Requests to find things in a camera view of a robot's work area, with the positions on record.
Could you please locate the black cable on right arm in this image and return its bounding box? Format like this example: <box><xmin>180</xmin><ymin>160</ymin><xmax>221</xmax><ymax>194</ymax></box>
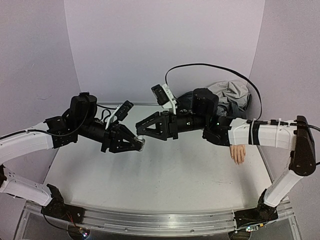
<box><xmin>164</xmin><ymin>64</ymin><xmax>320</xmax><ymax>131</ymax></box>

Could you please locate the grey crumpled cloth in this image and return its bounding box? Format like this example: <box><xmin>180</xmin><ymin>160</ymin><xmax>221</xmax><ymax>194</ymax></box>
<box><xmin>208</xmin><ymin>80</ymin><xmax>252</xmax><ymax>119</ymax></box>

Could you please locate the small nail polish bottle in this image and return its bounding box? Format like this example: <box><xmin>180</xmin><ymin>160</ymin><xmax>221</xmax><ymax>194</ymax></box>
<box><xmin>136</xmin><ymin>138</ymin><xmax>146</xmax><ymax>152</ymax></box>

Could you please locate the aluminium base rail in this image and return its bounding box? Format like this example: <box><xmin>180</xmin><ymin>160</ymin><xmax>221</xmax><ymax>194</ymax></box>
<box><xmin>15</xmin><ymin>197</ymin><xmax>301</xmax><ymax>239</ymax></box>

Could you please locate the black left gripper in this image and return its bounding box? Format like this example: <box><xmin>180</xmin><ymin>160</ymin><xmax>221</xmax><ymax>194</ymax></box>
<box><xmin>77</xmin><ymin>118</ymin><xmax>143</xmax><ymax>153</ymax></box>

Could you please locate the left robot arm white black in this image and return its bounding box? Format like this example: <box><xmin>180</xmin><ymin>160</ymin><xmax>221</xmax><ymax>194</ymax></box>
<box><xmin>0</xmin><ymin>92</ymin><xmax>145</xmax><ymax>219</ymax></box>

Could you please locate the mannequin hand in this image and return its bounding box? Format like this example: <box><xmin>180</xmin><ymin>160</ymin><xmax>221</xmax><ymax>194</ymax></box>
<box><xmin>229</xmin><ymin>144</ymin><xmax>246</xmax><ymax>165</ymax></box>

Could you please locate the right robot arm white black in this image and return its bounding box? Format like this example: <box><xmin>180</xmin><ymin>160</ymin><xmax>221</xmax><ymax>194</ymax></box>
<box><xmin>135</xmin><ymin>85</ymin><xmax>317</xmax><ymax>230</ymax></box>

